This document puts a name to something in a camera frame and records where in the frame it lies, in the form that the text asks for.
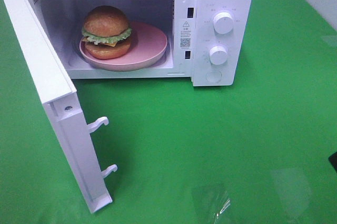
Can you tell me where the white microwave knob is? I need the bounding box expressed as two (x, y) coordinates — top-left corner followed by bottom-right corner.
(209, 45), (228, 65)
(213, 11), (234, 35)

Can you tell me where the white microwave oven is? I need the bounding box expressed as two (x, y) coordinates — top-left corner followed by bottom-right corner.
(32, 0), (251, 86)

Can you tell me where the upper white microwave knob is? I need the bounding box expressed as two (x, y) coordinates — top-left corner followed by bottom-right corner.
(213, 11), (234, 35)

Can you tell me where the burger with lettuce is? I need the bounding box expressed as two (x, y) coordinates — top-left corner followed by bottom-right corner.
(82, 6), (132, 59)

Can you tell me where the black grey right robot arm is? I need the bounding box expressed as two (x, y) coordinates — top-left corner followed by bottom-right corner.
(328, 152), (337, 171)

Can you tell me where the round white door button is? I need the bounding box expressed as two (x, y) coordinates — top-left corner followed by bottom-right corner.
(206, 70), (222, 83)

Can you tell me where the white microwave door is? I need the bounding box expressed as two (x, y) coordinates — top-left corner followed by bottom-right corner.
(4, 0), (117, 213)

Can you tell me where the pink round plate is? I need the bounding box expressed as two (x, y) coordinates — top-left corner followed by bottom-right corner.
(79, 22), (168, 72)

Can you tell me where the lower white microwave knob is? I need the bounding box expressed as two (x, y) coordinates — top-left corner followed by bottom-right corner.
(209, 45), (228, 65)

